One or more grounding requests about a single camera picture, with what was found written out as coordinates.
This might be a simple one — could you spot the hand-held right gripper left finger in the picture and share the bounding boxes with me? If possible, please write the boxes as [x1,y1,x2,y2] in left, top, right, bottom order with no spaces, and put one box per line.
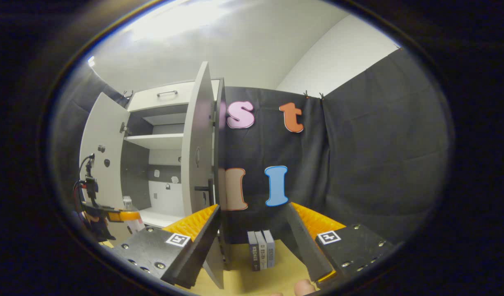
[112,203,222,289]

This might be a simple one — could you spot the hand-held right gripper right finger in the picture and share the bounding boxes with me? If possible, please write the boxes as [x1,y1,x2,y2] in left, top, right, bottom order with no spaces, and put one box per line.
[286,201,394,288]

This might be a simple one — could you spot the clear glass bottle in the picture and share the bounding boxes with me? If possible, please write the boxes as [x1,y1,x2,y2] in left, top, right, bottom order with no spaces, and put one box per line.
[123,196,146,236]

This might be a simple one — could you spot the white cabinet door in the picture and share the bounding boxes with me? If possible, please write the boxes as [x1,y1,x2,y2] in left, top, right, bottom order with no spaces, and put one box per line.
[79,92,132,245]
[181,62,226,289]

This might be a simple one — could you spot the white and grey cabinet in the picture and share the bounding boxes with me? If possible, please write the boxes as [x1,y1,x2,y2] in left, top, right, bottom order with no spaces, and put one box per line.
[120,78,233,272]

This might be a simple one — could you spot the white cabinet shelf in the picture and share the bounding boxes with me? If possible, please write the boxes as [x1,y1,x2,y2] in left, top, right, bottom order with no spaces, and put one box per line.
[125,133,184,150]

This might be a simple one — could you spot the white cabinet drawer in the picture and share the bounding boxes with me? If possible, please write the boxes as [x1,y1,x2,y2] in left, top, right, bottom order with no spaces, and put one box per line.
[128,80,220,112]

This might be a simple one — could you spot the grey book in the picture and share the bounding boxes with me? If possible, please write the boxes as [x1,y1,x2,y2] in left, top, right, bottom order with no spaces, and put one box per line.
[254,230,268,270]

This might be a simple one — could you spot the dark book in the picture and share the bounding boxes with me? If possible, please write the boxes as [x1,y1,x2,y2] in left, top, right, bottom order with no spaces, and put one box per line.
[247,230,261,272]

